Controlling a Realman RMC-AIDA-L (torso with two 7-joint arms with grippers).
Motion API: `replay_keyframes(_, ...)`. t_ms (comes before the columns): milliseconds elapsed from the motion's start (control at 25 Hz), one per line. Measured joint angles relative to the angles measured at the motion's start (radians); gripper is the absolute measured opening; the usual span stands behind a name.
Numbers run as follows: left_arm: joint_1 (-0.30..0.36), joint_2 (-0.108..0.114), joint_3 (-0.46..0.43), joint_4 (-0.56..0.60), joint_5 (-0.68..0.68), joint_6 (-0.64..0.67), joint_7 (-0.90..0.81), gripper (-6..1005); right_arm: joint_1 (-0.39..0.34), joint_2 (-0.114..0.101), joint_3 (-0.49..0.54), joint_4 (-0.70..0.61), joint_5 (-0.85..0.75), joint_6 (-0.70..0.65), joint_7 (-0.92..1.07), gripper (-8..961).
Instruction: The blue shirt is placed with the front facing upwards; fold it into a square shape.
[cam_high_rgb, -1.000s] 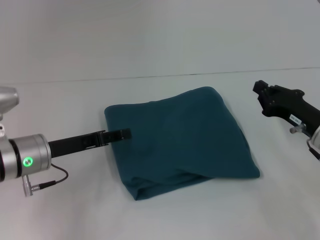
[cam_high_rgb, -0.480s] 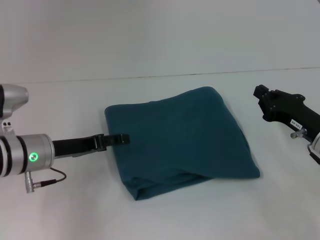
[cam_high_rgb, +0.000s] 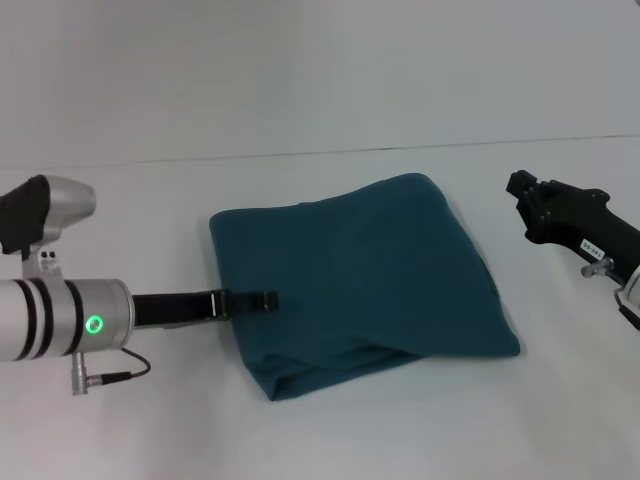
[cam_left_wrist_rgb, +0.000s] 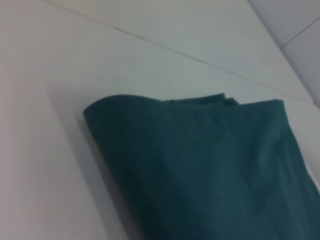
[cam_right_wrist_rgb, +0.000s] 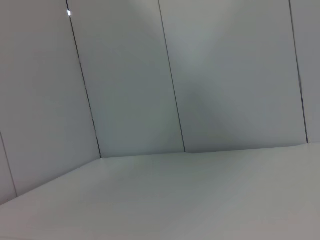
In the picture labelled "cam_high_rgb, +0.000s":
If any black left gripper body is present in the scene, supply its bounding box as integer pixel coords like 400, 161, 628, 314
130, 288, 234, 331

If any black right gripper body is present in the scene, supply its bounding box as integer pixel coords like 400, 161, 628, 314
522, 179, 640, 274

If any teal FREE print T-shirt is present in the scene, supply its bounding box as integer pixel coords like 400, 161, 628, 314
207, 172, 521, 402

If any left arm connector cable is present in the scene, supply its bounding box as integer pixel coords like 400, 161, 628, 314
69, 347, 152, 397

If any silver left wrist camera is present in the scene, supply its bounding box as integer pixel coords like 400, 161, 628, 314
0, 173, 97, 281

